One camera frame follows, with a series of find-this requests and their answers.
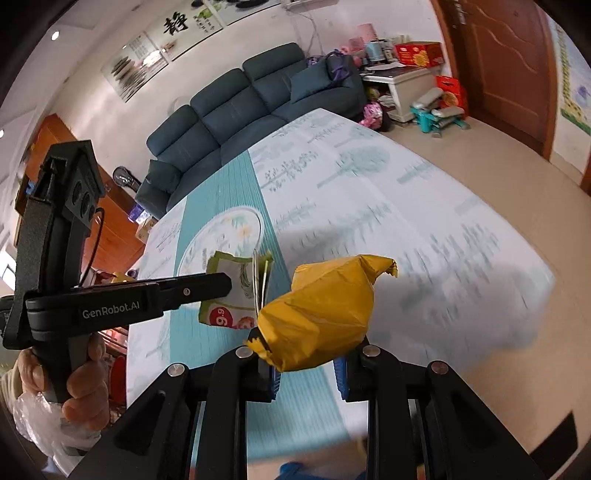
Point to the green leaf wall picture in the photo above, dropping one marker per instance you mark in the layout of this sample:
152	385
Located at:
240	9

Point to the wall poster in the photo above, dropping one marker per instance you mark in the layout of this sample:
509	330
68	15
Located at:
575	92

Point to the table with patterned cloth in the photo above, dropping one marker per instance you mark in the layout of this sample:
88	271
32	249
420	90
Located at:
369	207

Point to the red gift box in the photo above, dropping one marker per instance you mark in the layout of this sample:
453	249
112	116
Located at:
455	90

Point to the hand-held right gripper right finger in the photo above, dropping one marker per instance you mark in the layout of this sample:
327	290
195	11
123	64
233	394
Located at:
339	378

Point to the teal throw pillow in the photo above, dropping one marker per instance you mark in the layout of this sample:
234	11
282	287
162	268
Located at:
164	177
311	83

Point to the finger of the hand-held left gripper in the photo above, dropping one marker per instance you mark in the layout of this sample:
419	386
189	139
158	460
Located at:
198	290

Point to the dark teal sofa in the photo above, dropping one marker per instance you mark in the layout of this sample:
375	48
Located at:
231	110

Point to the red printed carton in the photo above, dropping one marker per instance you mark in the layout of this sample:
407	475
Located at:
418	54

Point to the person's left hand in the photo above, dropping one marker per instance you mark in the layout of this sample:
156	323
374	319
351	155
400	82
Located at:
90	374

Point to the calligraphy wall picture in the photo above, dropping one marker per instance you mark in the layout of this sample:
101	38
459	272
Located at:
182	25

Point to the purple packet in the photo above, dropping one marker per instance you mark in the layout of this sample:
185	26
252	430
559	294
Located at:
137	212

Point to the reddish brown cabinet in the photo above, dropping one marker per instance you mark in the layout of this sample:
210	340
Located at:
115	240

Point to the pink wrapped bouquet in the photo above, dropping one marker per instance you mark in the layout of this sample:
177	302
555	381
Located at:
374	115

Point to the teal grey stepper machine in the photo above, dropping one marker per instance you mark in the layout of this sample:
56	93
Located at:
434	115

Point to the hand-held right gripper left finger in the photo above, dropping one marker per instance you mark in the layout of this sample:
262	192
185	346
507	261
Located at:
276	385

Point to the green white snack packet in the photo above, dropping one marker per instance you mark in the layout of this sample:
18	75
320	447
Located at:
226	277

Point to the cardboard box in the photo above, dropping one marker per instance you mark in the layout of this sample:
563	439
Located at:
147	230

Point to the white side table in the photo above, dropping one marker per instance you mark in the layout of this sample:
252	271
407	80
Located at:
406	87

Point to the purple bag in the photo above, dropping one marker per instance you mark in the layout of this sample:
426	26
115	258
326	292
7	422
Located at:
339	64

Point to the clear plastic bag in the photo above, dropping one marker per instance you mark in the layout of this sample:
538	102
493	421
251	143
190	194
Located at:
37	429

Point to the yellow wrapper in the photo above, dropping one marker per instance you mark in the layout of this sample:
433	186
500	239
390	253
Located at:
318	314

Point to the black round fan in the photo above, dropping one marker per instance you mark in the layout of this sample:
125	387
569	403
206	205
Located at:
123	177

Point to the brown wooden door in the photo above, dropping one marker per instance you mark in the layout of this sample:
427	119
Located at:
503	69

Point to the landscape wall picture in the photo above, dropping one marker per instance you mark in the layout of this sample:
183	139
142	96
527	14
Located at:
131	69

